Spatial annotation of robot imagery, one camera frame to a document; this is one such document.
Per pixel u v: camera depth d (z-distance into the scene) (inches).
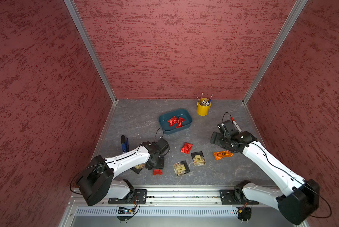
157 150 26.6
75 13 28.7
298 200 14.7
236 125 40.7
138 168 33.0
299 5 28.0
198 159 34.4
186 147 35.3
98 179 16.3
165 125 41.0
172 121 40.6
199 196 29.8
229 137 23.1
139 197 29.3
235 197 26.3
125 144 35.6
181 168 33.0
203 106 40.5
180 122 40.1
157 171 31.2
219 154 34.4
